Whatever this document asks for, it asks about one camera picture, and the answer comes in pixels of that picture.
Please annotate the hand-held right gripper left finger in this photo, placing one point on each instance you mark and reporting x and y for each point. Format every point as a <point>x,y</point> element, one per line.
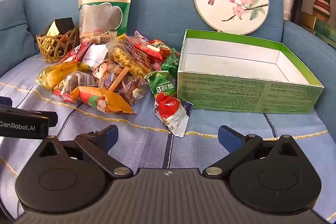
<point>111,134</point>

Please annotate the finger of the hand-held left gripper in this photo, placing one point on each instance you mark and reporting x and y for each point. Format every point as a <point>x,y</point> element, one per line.
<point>31,114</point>

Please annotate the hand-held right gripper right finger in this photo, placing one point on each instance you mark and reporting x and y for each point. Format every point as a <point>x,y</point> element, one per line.
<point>228,137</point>

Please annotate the green cardboard box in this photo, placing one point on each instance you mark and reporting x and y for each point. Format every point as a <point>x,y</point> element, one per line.
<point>223,92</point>

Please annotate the yellow corn packet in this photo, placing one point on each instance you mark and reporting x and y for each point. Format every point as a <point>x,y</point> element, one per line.
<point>57,74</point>

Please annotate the clear packet of red dates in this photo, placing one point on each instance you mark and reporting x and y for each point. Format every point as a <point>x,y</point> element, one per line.
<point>131,90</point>

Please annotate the green packet with white print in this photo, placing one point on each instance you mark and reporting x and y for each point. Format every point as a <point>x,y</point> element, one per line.
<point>160,83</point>

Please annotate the clear packet of yellow puffs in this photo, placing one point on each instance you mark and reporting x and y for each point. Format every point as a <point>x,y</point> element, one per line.
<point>128,58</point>

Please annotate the red and beige snack packet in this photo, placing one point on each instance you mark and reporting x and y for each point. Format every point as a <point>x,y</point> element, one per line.
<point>151,49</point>

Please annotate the striped blue blanket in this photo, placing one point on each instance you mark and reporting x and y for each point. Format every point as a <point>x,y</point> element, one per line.
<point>147,140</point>

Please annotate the orange snack packet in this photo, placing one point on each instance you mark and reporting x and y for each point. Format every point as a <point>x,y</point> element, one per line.
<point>102,99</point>

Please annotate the brown rice dumpling packet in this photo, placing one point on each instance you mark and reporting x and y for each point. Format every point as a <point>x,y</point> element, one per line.
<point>73,83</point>

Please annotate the cookie packet with orange edge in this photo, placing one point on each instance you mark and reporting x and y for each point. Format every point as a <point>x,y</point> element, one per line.
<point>110,74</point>

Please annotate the white packet with red ball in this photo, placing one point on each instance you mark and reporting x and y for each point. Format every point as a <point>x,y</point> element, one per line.
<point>169,108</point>

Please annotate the wicker basket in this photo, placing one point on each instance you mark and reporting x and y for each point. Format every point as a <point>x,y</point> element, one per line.
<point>52,53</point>

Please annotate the blue cushion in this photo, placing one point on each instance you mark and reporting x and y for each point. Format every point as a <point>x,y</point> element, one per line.
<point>13,29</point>

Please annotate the dark green snack packet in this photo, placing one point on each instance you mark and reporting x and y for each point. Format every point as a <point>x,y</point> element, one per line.
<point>170,64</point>

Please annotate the small black box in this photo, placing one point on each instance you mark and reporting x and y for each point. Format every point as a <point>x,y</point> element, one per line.
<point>64,26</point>

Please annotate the blue sofa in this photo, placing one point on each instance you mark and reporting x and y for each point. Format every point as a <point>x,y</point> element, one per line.
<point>162,3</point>

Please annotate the yellow green carton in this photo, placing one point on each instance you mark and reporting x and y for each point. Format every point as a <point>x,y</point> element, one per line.
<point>320,29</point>

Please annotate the striped vase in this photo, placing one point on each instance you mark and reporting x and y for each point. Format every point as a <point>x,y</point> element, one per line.
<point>322,7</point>

